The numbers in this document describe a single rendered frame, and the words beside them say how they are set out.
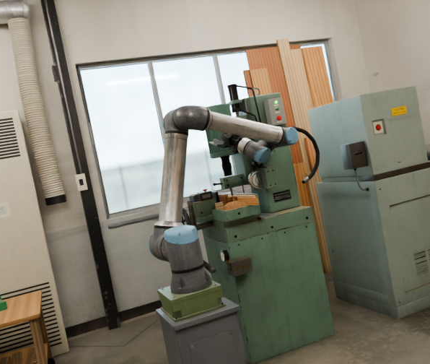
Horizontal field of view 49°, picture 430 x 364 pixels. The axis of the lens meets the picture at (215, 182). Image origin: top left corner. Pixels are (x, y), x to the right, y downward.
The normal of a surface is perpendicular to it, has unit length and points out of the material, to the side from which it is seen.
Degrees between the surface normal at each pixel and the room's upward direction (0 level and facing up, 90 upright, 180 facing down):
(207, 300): 90
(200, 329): 90
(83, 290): 90
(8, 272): 90
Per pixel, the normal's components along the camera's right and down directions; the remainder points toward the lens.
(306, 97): 0.33, -0.07
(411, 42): -0.91, 0.19
